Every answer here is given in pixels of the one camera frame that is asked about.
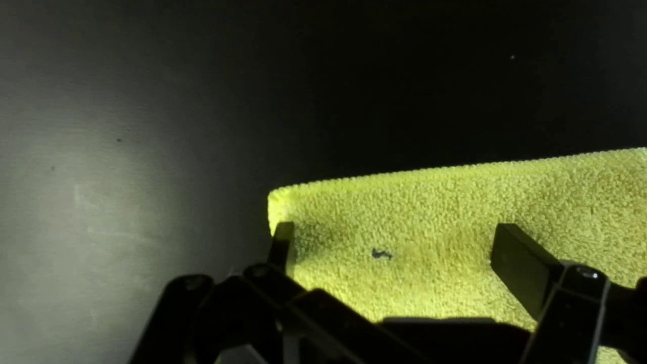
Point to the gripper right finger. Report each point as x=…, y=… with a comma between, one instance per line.
x=561, y=293

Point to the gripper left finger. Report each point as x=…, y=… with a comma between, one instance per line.
x=263, y=313

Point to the yellow towel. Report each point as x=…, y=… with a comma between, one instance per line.
x=434, y=227

